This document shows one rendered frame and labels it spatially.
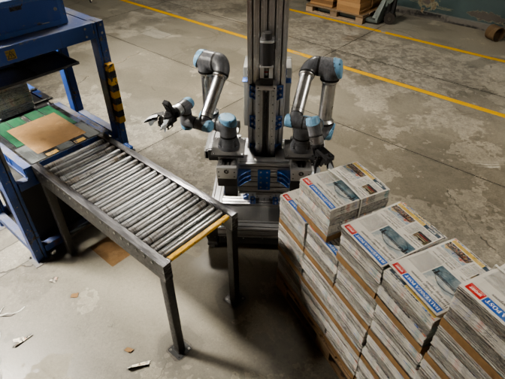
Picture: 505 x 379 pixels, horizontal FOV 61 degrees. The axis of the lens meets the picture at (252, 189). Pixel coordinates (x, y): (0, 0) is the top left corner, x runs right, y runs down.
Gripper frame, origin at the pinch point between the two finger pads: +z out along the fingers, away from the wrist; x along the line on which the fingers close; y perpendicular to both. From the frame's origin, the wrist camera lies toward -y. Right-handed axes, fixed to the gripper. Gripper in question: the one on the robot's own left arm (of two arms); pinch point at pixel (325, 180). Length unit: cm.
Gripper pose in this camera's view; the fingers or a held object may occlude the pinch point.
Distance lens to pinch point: 241.4
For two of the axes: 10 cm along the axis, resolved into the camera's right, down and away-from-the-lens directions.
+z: 2.2, 9.6, 2.0
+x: -9.0, 2.7, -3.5
